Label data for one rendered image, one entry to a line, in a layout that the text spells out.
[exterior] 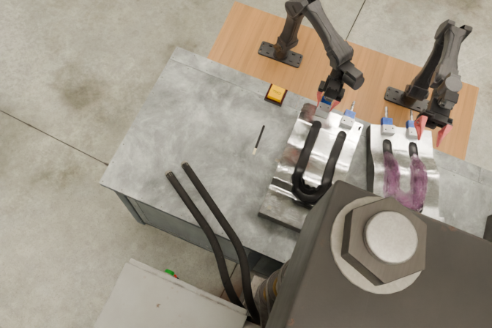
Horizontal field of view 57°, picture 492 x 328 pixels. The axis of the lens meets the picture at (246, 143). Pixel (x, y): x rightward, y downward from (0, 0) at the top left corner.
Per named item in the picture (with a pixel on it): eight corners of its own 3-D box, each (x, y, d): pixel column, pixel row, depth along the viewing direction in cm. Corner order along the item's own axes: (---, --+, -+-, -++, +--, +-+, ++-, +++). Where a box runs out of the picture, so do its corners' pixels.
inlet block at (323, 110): (323, 88, 189) (326, 82, 184) (335, 93, 189) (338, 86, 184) (314, 114, 184) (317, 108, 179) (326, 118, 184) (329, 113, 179)
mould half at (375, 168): (366, 129, 193) (375, 118, 183) (425, 135, 194) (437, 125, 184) (367, 246, 175) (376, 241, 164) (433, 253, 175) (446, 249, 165)
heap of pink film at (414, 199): (379, 150, 184) (386, 143, 176) (422, 154, 184) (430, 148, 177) (380, 212, 174) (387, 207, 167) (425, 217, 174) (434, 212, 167)
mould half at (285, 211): (300, 110, 195) (306, 96, 182) (357, 133, 192) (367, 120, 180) (257, 215, 176) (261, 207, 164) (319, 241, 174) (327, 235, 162)
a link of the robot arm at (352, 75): (367, 83, 168) (370, 58, 159) (350, 94, 166) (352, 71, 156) (345, 66, 175) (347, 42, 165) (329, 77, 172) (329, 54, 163)
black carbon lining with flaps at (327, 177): (312, 121, 185) (317, 110, 177) (348, 135, 184) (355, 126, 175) (282, 195, 173) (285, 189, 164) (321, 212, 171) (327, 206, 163)
